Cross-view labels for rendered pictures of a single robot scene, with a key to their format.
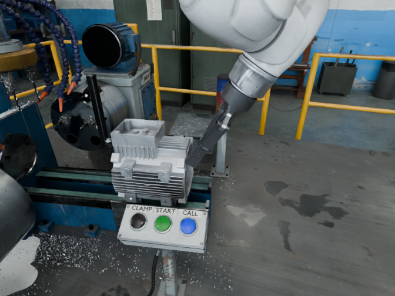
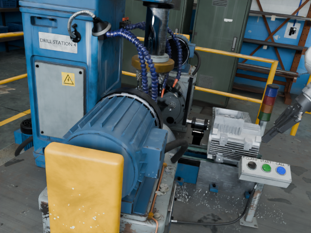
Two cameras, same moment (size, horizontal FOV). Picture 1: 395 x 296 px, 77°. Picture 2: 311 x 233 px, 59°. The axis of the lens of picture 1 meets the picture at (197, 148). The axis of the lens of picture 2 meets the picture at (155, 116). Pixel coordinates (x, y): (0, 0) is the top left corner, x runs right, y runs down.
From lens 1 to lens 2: 0.70 m
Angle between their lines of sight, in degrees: 6
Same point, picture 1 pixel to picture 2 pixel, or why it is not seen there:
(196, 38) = (197, 38)
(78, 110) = (164, 97)
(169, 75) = not seen: hidden behind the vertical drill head
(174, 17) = (180, 17)
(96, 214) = (184, 169)
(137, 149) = (230, 127)
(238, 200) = not seen: hidden behind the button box
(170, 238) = (272, 175)
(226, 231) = (271, 193)
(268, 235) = (301, 199)
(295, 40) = not seen: outside the picture
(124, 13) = (132, 8)
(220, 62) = (217, 62)
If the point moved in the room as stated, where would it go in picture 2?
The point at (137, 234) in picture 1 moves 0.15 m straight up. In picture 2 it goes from (252, 171) to (264, 134)
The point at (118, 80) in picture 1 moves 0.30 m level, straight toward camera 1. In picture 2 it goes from (183, 77) to (204, 96)
